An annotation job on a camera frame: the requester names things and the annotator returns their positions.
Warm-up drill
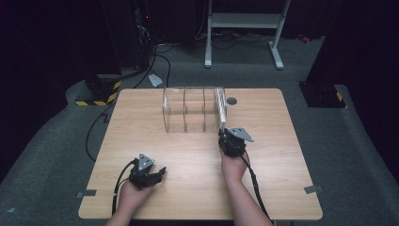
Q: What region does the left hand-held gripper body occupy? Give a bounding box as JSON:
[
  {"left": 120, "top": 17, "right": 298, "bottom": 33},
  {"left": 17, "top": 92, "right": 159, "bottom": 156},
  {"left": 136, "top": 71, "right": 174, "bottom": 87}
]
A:
[{"left": 127, "top": 153, "right": 159, "bottom": 190}]

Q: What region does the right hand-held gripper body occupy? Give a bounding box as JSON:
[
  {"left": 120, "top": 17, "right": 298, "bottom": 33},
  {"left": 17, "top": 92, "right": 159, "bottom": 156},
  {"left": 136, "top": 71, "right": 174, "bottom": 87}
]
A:
[{"left": 218, "top": 126, "right": 255, "bottom": 158}]

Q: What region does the green leaf picture book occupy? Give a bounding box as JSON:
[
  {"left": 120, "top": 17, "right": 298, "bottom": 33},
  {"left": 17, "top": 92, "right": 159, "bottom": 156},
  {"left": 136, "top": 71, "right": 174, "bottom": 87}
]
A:
[{"left": 214, "top": 87, "right": 228, "bottom": 132}]

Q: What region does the clear acrylic book rack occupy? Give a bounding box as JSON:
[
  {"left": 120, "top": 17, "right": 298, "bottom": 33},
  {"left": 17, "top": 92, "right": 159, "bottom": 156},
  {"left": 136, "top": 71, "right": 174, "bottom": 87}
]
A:
[{"left": 161, "top": 86, "right": 228, "bottom": 134}]

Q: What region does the person's right hand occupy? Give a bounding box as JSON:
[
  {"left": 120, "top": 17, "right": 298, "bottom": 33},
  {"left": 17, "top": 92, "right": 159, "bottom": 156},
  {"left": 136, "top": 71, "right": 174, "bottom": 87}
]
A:
[{"left": 219, "top": 146, "right": 251, "bottom": 185}]

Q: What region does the person's left hand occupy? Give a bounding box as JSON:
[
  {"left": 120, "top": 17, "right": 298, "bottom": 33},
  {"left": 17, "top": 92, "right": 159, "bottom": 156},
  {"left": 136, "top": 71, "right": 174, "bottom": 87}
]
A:
[{"left": 115, "top": 180, "right": 156, "bottom": 219}]

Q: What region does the grey tape piece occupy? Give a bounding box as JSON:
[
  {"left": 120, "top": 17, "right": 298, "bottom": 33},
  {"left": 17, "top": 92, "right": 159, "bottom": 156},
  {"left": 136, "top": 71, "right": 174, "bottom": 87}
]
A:
[
  {"left": 76, "top": 188, "right": 98, "bottom": 200},
  {"left": 303, "top": 185, "right": 324, "bottom": 195}
]

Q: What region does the white tape on floor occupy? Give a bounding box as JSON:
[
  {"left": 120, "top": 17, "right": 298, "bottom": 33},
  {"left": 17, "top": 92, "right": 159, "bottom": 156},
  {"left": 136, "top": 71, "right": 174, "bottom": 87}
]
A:
[{"left": 147, "top": 73, "right": 165, "bottom": 89}]

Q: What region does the black yellow striped stand base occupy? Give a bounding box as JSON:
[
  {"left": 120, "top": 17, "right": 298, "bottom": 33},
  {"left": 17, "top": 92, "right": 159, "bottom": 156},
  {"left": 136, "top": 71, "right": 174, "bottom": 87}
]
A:
[{"left": 74, "top": 73, "right": 123, "bottom": 107}]

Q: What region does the black stand base yellow mark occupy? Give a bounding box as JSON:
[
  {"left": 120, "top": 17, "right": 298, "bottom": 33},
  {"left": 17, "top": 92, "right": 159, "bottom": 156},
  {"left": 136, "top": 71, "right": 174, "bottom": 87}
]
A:
[{"left": 297, "top": 81, "right": 349, "bottom": 110}]

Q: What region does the white metal stand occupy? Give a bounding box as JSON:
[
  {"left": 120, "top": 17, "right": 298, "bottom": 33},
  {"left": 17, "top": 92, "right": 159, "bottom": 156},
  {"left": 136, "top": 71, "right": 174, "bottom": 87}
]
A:
[{"left": 204, "top": 0, "right": 293, "bottom": 71}]

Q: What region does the dark computer tower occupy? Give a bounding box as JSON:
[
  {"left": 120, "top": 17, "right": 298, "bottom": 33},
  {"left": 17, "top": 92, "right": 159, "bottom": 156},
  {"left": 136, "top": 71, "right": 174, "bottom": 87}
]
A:
[{"left": 131, "top": 0, "right": 158, "bottom": 72}]

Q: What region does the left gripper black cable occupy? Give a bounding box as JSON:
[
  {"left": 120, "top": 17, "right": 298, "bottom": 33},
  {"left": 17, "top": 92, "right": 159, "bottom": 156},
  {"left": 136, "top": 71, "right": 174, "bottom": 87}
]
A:
[{"left": 110, "top": 158, "right": 138, "bottom": 217}]

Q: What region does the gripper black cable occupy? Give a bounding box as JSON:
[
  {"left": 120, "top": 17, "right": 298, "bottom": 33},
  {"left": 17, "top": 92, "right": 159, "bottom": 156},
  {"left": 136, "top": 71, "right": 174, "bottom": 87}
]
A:
[
  {"left": 110, "top": 158, "right": 138, "bottom": 217},
  {"left": 240, "top": 153, "right": 273, "bottom": 223}
]

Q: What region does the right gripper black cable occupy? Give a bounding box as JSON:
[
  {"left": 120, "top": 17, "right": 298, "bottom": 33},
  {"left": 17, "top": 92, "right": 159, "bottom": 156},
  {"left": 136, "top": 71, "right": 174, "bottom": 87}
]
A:
[{"left": 240, "top": 153, "right": 273, "bottom": 223}]

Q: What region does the long black floor cable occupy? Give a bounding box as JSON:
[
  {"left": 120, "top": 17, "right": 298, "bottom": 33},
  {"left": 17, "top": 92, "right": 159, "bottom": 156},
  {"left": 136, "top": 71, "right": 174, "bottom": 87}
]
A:
[{"left": 85, "top": 102, "right": 117, "bottom": 163}]

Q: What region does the black looped floor cable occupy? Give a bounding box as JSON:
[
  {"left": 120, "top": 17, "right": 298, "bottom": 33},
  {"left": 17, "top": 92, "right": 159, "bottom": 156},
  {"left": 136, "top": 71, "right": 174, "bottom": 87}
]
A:
[{"left": 134, "top": 43, "right": 175, "bottom": 89}]

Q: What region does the bundle of black floor cables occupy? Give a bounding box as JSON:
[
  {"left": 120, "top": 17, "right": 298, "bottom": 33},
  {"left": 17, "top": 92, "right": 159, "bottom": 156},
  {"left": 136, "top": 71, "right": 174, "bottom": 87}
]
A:
[{"left": 194, "top": 29, "right": 275, "bottom": 51}]

